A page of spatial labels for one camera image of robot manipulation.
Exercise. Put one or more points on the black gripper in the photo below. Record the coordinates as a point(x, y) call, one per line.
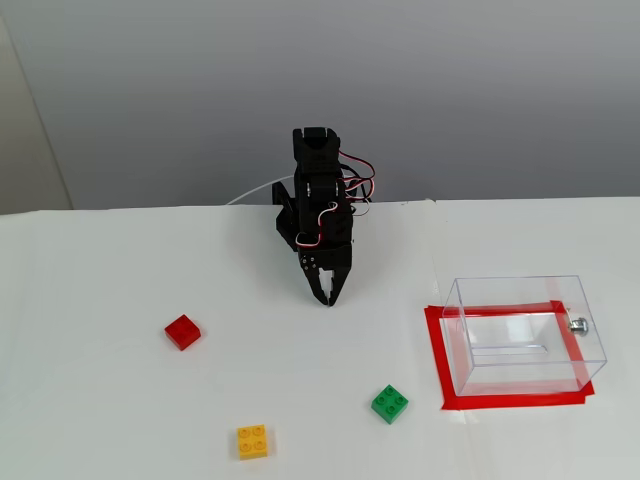
point(331, 259)

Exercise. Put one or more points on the red lego brick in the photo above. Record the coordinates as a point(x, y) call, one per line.
point(183, 332)

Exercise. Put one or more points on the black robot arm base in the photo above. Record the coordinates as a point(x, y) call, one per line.
point(286, 220)

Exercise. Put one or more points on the green lego brick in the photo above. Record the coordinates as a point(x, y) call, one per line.
point(390, 404)

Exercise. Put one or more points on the yellow lego brick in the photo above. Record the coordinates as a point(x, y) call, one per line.
point(254, 442)

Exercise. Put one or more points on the silver metal box lock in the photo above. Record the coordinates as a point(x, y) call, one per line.
point(579, 326)

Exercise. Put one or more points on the transparent plastic box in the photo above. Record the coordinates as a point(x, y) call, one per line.
point(590, 320)

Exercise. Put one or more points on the red tape frame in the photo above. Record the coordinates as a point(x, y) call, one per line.
point(434, 350)

